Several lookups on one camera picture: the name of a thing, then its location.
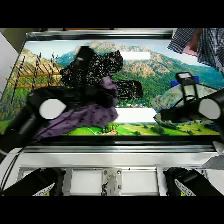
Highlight blue garment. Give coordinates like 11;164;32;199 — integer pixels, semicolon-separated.
174;75;201;88

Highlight black cable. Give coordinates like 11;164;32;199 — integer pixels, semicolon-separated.
0;148;23;193

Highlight person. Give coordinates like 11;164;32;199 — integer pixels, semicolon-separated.
167;27;224;75

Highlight pale green garment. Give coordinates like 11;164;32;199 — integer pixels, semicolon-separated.
152;83;221;119

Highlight silver frame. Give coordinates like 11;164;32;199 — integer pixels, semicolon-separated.
0;28;224;197

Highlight purple garment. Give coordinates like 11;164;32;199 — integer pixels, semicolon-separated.
34;76;120;140

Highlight black white-speckled garment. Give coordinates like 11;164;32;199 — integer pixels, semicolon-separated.
59;49;144;101

